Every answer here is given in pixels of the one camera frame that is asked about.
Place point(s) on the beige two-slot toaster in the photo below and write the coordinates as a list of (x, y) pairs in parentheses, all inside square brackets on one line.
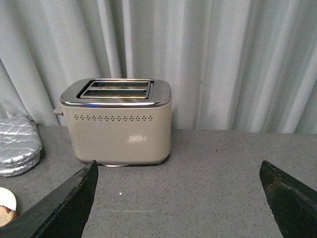
[(118, 122)]

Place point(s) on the brown bread slice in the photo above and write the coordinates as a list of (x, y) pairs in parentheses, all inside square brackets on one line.
[(6, 215)]

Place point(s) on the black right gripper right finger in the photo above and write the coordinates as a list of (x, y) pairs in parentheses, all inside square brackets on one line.
[(293, 204)]

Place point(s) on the grey curtain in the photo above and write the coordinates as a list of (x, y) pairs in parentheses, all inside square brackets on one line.
[(246, 65)]

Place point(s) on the white plate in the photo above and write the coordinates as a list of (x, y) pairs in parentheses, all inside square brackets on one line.
[(7, 199)]

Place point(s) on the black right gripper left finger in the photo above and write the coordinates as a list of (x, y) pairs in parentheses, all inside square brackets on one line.
[(63, 213)]

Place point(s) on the silver quilted oven mitt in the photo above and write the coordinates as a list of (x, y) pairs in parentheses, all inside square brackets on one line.
[(20, 146)]

